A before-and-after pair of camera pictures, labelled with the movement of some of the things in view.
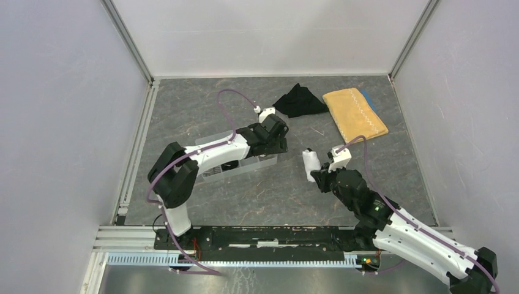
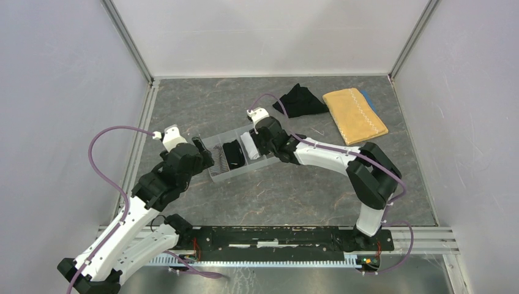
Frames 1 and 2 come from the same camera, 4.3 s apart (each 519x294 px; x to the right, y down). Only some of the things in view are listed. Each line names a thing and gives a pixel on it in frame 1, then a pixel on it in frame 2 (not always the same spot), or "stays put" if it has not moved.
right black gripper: x=322 y=176 to x=256 y=138
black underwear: x=299 y=100 stays put
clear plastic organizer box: x=216 y=173 stays put
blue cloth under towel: x=365 y=94 stays put
